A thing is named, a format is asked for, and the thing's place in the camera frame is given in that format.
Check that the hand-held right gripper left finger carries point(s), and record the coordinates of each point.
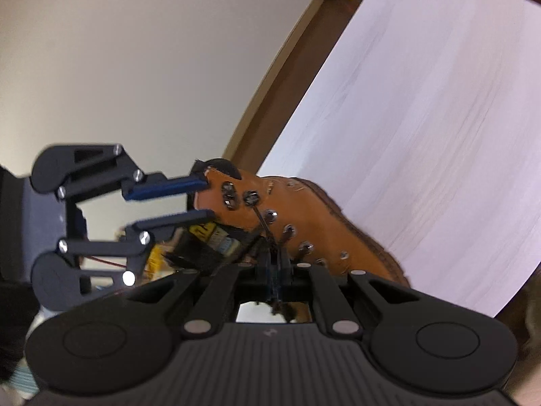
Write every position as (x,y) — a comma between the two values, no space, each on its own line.
(270,279)

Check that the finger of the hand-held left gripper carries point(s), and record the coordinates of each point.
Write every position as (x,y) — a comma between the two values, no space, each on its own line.
(169,222)
(169,186)

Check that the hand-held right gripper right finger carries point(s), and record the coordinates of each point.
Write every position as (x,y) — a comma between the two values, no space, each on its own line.
(283,279)

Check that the dark brown shoelace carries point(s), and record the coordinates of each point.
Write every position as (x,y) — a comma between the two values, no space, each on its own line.
(264,228)

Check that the tan leather boot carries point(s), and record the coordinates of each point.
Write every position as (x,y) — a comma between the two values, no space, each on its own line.
(321,220)

